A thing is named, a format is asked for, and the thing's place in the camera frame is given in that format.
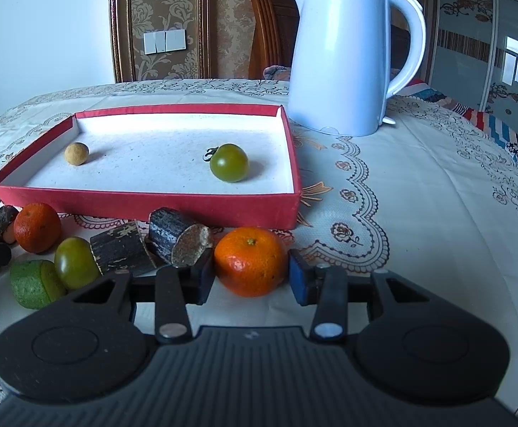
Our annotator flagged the green cucumber piece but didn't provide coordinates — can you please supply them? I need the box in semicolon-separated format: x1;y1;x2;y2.
10;259;66;310

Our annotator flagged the orange mandarin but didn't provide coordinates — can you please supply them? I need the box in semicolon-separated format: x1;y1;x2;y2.
14;202;62;253
214;227;288;298

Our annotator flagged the green cherry tomato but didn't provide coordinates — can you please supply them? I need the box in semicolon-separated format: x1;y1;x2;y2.
203;144;249;183

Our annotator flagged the red shallow cardboard tray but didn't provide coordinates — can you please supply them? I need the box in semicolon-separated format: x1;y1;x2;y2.
0;103;302;230

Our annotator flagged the white embroidered tablecloth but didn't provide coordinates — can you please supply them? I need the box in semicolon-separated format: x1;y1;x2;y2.
0;80;518;417

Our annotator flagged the pink patterned pillow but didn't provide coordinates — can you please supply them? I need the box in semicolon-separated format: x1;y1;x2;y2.
263;65;291;81

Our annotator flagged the colourful striped bedding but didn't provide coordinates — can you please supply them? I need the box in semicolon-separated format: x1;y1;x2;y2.
399;79;518;164

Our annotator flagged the white electric kettle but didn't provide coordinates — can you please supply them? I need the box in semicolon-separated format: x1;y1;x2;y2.
287;0;426;137

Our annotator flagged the sliding door wardrobe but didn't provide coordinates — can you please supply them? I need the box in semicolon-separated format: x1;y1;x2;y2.
428;0;518;133

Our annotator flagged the white wall switch panel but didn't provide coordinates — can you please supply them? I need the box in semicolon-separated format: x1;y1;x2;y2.
143;29;187;55

